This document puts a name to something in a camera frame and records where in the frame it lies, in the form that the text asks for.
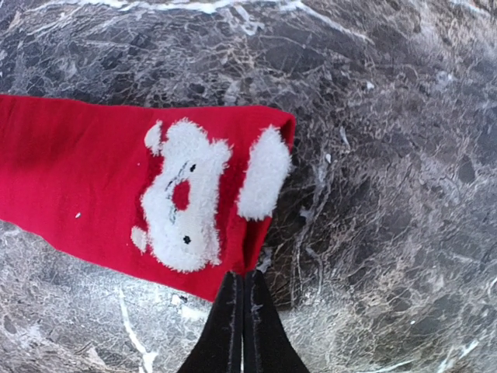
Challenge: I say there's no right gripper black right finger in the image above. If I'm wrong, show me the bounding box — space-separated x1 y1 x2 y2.
243 270 309 373

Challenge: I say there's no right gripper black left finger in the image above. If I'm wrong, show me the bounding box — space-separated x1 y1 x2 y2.
178 272 244 373

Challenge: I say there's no red santa sock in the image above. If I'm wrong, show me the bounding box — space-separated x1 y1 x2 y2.
1 95 296 301

